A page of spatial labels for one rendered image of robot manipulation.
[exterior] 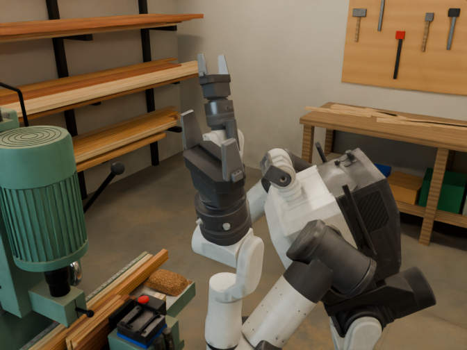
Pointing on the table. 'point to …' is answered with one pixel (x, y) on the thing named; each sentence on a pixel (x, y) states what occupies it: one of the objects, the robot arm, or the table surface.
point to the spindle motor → (42, 198)
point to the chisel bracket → (57, 303)
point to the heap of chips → (167, 282)
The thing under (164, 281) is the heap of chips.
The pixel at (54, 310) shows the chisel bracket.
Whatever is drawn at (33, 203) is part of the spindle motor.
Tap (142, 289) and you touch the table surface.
